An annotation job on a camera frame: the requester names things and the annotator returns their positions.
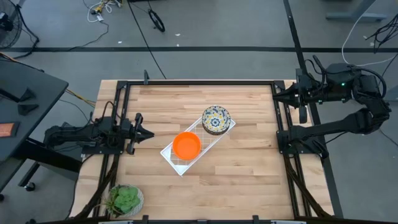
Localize long black floor cable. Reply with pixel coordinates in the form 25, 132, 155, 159
126, 0, 167, 80

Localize black cable bundle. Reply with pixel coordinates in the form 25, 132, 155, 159
366, 21, 398, 54

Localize white power strip with cables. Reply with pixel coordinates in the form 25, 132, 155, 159
86, 0, 123, 23

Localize white wire shelf rack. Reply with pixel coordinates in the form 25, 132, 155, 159
159, 115, 236, 177

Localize black table frame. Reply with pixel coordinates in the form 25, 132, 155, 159
73, 79, 333, 224

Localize black desk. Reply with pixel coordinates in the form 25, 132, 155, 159
0, 60, 83, 200

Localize small orange bowl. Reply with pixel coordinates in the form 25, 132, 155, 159
172, 131, 202, 161

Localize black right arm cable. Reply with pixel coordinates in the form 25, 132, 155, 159
304, 54, 327, 93

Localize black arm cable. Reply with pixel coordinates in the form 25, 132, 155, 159
304, 54, 327, 93
101, 100, 121, 121

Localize black angle bracket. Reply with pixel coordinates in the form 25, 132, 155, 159
17, 103, 40, 117
21, 86, 37, 102

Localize potted green succulent plant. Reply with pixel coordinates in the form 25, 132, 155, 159
104, 184, 145, 218

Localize coiled black cable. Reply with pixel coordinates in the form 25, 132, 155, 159
147, 8, 166, 33

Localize yellow floor cable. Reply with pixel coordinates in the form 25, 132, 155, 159
64, 88, 96, 108

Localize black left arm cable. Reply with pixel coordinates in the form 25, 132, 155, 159
101, 100, 121, 121

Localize white floor cable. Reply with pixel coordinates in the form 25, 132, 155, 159
341, 9, 398, 68

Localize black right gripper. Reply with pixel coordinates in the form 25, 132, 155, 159
272, 68, 323, 124

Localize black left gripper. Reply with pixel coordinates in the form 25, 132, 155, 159
119, 113, 155, 156

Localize black floor fan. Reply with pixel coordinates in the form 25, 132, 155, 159
0, 0, 23, 50

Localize yellow bowl with patterned interior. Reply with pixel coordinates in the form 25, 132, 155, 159
201, 105, 232, 133
203, 126, 231, 136

